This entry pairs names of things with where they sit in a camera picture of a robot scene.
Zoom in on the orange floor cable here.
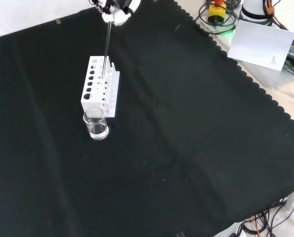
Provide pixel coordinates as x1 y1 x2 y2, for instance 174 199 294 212
251 214 264 237

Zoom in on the black floor cable bundle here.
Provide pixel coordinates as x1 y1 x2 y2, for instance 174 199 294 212
235 206 294 237

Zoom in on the clear glass rod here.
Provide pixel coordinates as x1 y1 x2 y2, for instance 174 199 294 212
101 21 112 80

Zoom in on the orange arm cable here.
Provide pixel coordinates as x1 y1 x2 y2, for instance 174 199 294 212
260 0 290 31

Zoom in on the black bench cloth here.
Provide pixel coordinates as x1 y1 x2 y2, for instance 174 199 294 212
0 0 294 237

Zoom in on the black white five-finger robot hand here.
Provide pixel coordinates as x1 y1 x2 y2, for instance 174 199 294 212
88 0 141 27

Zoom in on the white test tube rack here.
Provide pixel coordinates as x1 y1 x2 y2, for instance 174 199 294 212
80 55 121 118

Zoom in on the yellow stop button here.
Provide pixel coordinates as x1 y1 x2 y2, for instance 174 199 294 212
208 0 228 25

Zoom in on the pale board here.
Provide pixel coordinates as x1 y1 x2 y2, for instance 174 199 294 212
227 19 294 72

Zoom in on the black cable coil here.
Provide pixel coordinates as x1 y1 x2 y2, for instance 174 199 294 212
195 0 239 35

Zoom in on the clear glass beaker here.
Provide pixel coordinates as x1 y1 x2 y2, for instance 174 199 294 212
83 107 110 141

